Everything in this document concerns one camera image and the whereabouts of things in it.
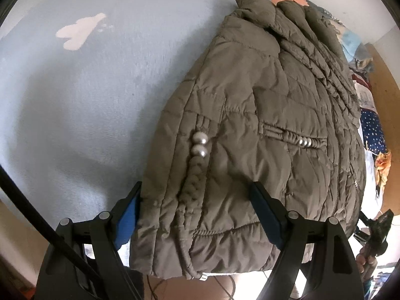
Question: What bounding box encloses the wooden headboard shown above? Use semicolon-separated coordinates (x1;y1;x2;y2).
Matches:
366;43;399;215

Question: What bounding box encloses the olive quilted hooded coat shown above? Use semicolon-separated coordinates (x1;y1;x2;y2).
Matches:
129;0;366;279

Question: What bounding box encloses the person's right hand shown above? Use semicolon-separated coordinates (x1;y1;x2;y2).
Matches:
355;244;377;283

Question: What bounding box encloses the black cable left view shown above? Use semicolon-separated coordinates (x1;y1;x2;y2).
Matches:
0;164;126;300

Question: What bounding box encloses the navy starred striped pillow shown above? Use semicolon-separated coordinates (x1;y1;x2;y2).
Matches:
351;71;387;156

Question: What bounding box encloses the light blue cloud bedsheet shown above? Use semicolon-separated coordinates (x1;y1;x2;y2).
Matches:
0;0;384;300

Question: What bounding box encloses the orange yellow crumpled cloth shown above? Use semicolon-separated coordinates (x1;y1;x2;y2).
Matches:
374;151;392;197

